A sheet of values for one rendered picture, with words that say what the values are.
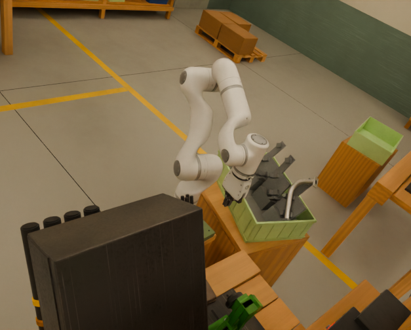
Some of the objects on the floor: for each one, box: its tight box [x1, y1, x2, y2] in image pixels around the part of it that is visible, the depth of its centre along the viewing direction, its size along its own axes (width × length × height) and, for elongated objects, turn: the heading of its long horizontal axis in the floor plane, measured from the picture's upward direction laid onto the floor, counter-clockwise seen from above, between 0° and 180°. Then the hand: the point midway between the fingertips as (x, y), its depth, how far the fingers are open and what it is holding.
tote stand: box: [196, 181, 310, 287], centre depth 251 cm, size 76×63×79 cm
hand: (227, 201), depth 143 cm, fingers closed
